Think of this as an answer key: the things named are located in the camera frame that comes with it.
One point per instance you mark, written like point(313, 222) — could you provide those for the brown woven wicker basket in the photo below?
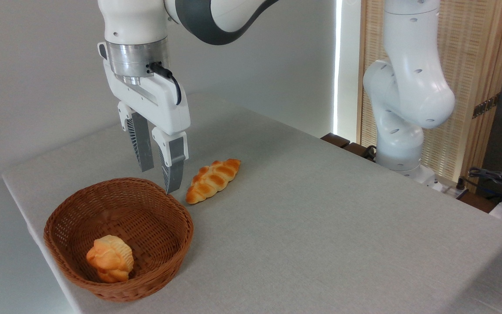
point(146, 226)

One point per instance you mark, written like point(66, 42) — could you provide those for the small golden bread roll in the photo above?
point(110, 258)

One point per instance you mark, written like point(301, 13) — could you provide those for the long braided bread loaf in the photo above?
point(214, 179)

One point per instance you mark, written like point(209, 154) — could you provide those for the dark metal screen hinge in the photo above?
point(486, 106)

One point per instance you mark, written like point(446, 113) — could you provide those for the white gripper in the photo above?
point(164, 102)

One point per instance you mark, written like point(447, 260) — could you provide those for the grey tablecloth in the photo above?
point(320, 226)

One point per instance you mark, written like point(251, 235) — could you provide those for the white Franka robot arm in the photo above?
point(408, 87)

